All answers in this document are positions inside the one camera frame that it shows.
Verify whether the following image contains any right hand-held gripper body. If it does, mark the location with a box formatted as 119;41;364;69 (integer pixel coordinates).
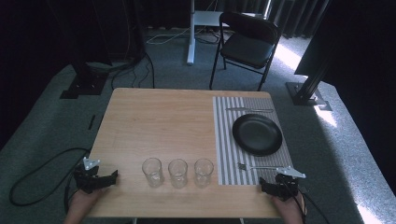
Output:
266;166;306;202

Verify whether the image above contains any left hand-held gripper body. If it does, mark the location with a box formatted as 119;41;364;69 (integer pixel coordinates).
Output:
73;157;108;194

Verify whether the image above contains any person's left hand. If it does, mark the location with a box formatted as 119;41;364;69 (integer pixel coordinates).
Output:
64;187;108;224

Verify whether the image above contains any person's right hand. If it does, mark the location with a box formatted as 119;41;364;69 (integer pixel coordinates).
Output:
271;192;308;224

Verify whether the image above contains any silver fork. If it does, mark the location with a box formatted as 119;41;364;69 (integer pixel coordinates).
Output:
237;162;283;172

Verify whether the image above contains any clear drinking glass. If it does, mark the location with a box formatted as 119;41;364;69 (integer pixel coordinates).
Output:
193;158;215;189
167;158;189;189
141;157;165;189

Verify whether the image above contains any black plate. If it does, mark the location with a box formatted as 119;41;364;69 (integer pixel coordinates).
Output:
232;113;284;157

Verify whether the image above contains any striped placemat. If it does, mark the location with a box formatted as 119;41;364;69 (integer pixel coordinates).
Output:
212;95;294;187

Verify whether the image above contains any silver knife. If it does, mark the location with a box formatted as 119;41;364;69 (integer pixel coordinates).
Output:
224;106;275;114

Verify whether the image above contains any black stand base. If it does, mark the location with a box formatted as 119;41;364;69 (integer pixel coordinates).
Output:
59;62;110;101

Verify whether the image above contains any black metal stand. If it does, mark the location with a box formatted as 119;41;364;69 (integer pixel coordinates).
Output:
285;31;333;112

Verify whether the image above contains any black folding chair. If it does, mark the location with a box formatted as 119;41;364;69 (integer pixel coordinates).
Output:
208;11;281;92

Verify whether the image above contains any white desk leg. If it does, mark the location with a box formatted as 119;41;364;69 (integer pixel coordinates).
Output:
186;0;198;66

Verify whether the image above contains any dark curtain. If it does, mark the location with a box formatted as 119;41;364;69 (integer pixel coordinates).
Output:
214;0;331;40

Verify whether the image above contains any black cable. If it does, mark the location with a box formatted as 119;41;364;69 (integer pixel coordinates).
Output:
298;186;331;224
8;147;92;207

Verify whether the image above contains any black cables bundle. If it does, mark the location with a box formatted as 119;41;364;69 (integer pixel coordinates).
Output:
110;50;157;91

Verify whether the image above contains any white cable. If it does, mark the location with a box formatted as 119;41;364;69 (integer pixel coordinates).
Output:
145;27;191;46

